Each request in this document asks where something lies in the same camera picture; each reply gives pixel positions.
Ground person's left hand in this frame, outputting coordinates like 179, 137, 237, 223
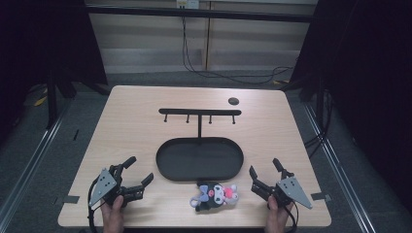
99, 194, 126, 228

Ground black metal stand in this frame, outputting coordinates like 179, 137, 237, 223
45, 67, 79, 130

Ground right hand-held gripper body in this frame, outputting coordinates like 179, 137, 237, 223
251, 170, 314, 210

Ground person's right hand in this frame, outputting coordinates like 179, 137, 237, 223
265, 195, 294, 228

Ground metal floor rail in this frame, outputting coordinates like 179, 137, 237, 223
0, 106, 67, 226
302, 102, 378, 233

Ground black hook rack with tray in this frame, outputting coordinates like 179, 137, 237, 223
154, 108, 245, 183

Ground white wall power outlet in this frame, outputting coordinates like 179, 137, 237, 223
176, 0, 200, 10

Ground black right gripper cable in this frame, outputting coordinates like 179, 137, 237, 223
284, 201, 300, 233

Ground black horizontal frame bar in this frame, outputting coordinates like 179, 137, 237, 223
84, 4, 318, 24

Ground bundle of black cables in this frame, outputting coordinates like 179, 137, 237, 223
303, 88, 335, 160

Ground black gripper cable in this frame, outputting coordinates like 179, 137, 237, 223
284, 201, 300, 233
86, 178, 100, 233

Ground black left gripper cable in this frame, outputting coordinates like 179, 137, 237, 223
86, 178, 100, 233

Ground black and pink plush keychain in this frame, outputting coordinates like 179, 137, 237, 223
189, 181, 240, 214

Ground black tape piece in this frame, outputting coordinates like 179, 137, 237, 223
62, 194, 81, 205
310, 191, 332, 202

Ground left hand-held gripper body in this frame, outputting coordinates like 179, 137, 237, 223
87, 164, 146, 209

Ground black curtain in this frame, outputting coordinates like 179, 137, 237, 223
289, 0, 412, 213
0, 0, 109, 145

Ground black cable on floor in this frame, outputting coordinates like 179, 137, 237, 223
180, 15, 296, 86

